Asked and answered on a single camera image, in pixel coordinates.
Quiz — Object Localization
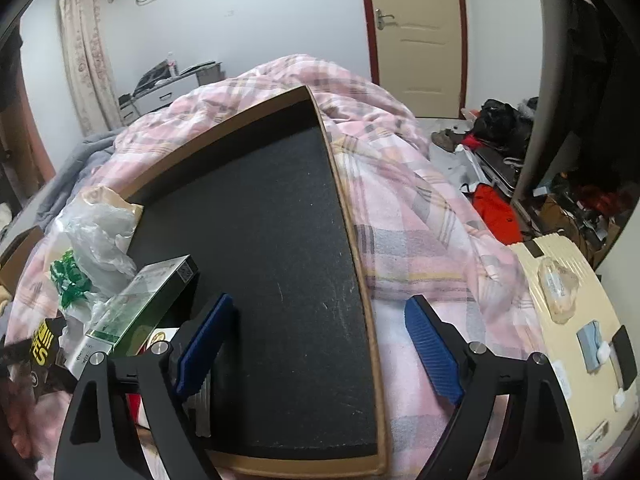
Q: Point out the black yellow wipes pack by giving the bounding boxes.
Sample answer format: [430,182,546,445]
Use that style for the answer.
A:
[1,316,77,400]

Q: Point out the green white tissue box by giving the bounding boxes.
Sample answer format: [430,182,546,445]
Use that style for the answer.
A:
[65,255,198,378]

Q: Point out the white green plastic bag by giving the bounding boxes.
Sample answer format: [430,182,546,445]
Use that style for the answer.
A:
[50,197,137,331]

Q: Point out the beige translucent shopping bag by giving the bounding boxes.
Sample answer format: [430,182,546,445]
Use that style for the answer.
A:
[77,185,143,238]

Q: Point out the red tissue pack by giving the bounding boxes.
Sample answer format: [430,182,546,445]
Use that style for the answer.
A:
[127,327,178,430]

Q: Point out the red garment on floor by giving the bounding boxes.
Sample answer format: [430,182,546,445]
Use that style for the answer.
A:
[472,183,523,245]

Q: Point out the pink plaid duvet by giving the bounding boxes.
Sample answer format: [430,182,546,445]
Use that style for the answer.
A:
[8,53,547,480]

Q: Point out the dark wardrobe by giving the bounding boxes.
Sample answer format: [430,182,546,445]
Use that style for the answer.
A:
[514,0,639,266]

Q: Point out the brown tray with black liner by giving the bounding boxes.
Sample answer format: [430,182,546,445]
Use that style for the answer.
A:
[120,86,388,478]

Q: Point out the grey quilted blanket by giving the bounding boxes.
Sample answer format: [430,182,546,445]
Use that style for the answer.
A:
[35,128,124,232]

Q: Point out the black bag on floor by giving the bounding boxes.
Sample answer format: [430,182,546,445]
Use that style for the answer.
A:
[471,99,534,159]

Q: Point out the white drawer desk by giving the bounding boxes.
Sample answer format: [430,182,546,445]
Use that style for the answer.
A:
[119,62,224,125]

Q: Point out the floral curtain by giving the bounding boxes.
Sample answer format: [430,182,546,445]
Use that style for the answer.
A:
[58,0,122,136]

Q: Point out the cream panel door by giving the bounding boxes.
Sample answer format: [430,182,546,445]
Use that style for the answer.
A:
[363,0,468,118]

